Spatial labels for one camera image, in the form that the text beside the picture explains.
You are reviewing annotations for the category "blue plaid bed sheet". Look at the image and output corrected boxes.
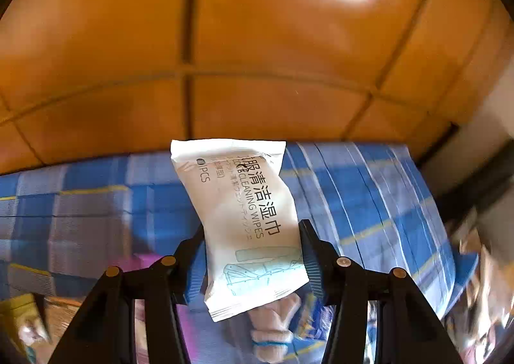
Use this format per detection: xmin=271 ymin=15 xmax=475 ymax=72
xmin=0 ymin=141 xmax=479 ymax=364

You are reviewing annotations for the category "purple cardboard box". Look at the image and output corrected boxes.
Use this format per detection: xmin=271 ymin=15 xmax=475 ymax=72
xmin=132 ymin=254 xmax=194 ymax=364

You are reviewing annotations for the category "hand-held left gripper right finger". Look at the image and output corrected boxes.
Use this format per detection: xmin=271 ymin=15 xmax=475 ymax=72
xmin=298 ymin=219 xmax=467 ymax=364

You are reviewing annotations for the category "blue cardboard box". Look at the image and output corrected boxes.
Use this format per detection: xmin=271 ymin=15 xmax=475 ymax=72
xmin=287 ymin=294 xmax=336 ymax=352

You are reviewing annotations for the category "white wet wipes packet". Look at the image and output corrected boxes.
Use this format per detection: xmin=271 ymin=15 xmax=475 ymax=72
xmin=170 ymin=139 xmax=309 ymax=322

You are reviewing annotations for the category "white plush toy blue collar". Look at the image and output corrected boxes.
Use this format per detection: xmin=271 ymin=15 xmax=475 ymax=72
xmin=248 ymin=291 xmax=303 ymax=357

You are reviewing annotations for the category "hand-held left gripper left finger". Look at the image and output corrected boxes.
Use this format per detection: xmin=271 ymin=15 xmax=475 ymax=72
xmin=48 ymin=223 xmax=209 ymax=364

